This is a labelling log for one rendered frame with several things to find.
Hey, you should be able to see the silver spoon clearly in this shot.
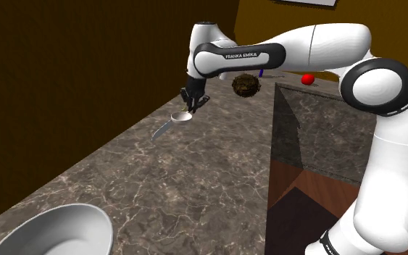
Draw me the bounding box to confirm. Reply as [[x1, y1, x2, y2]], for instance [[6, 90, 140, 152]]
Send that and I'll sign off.
[[151, 111, 193, 141]]

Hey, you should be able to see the white bowl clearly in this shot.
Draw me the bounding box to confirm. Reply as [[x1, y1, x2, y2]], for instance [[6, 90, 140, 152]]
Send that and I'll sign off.
[[0, 203, 114, 255]]

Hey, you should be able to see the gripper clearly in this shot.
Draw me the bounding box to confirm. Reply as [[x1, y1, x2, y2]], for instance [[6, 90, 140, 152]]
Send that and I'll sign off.
[[180, 76, 211, 114]]

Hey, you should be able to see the dark brown spiky ball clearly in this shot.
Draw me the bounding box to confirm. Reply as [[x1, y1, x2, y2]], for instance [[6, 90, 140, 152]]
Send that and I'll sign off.
[[231, 73, 262, 99]]

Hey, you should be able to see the white wall picture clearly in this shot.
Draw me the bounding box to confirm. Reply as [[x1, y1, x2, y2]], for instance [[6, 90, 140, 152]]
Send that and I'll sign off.
[[278, 0, 338, 8]]

